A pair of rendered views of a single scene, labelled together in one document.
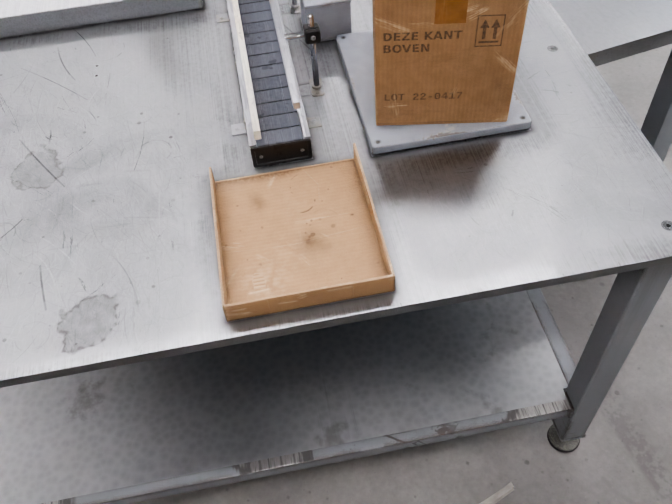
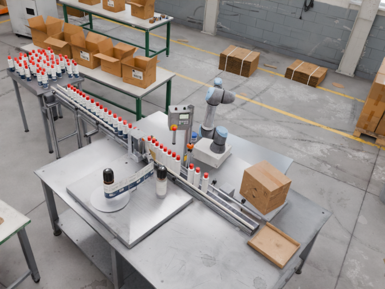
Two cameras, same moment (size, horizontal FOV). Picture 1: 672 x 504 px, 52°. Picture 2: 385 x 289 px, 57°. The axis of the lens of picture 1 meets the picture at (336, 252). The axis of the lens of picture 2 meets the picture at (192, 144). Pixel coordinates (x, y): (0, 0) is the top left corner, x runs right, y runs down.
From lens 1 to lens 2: 2.17 m
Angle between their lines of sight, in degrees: 34
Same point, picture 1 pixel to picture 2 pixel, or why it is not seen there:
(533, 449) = (294, 277)
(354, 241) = (284, 241)
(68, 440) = not seen: outside the picture
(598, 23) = not seen: hidden behind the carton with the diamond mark
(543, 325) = not seen: hidden behind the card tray
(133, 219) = (242, 260)
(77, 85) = (189, 235)
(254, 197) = (258, 242)
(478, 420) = (290, 273)
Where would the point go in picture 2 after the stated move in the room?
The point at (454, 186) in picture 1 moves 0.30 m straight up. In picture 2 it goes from (287, 221) to (297, 195)
